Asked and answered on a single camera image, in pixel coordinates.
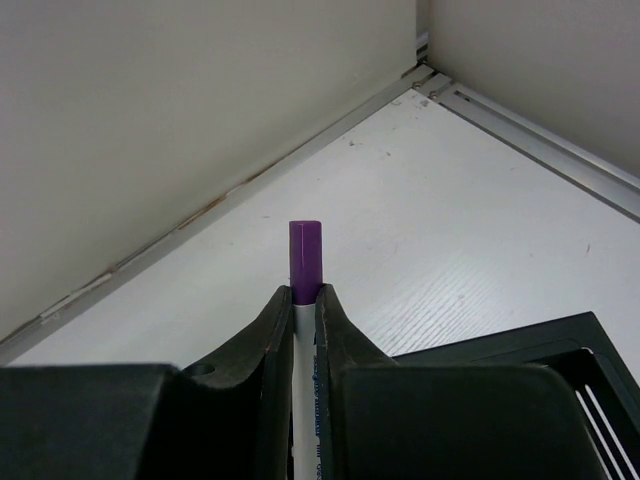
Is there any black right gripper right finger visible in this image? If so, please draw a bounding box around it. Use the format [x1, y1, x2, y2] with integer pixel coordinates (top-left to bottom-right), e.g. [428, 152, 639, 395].
[315, 285, 588, 479]

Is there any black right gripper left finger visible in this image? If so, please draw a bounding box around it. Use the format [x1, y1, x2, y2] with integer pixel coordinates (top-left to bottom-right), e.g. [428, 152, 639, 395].
[1, 286, 293, 479]

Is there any purple capped acrylic marker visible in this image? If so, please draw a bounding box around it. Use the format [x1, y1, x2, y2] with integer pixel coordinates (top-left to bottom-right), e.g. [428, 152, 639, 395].
[289, 220, 323, 479]

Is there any black desk organizer box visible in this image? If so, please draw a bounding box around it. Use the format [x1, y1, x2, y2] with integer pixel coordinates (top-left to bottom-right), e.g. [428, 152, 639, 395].
[394, 312, 639, 479]

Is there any aluminium rail right side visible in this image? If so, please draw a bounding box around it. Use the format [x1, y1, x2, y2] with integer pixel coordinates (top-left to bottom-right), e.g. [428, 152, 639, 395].
[412, 69, 639, 222]

